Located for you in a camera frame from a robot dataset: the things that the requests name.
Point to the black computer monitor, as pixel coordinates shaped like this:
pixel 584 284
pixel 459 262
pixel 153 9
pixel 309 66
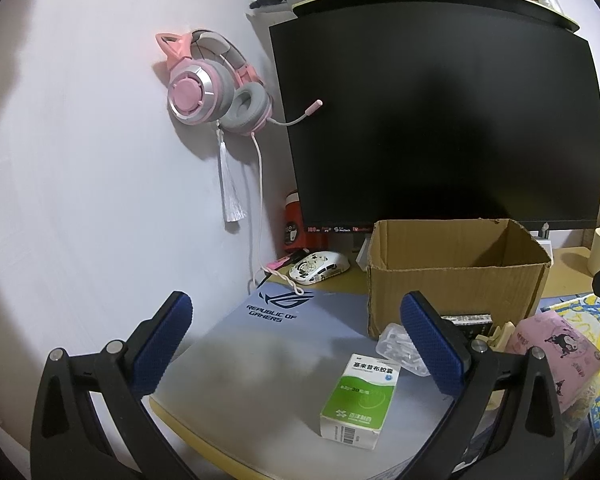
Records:
pixel 439 111

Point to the black card box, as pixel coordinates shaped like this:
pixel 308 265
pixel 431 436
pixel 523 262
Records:
pixel 472 325

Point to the clear plastic case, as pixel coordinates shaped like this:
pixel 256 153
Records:
pixel 395 344

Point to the white tassel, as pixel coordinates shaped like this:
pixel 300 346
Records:
pixel 231 205

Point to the cream hair claw clip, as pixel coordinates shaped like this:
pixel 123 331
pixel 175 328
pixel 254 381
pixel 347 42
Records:
pixel 499 339

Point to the pink Kuromi tissue pack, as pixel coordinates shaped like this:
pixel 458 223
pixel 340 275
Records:
pixel 573 360

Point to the red black can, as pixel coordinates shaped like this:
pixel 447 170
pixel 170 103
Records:
pixel 294 230

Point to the pink cat ear headset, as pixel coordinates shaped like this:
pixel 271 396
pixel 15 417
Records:
pixel 211 81

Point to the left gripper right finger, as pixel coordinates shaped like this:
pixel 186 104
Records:
pixel 504 419

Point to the green white medicine box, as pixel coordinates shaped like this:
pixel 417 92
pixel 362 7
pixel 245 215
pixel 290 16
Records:
pixel 356 411

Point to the brown cardboard box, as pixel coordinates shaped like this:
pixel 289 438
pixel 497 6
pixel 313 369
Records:
pixel 461 266

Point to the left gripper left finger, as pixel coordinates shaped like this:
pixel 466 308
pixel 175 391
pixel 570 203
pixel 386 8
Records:
pixel 67 439

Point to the white patterned computer mouse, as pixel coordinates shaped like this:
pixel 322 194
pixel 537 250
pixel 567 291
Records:
pixel 318 267

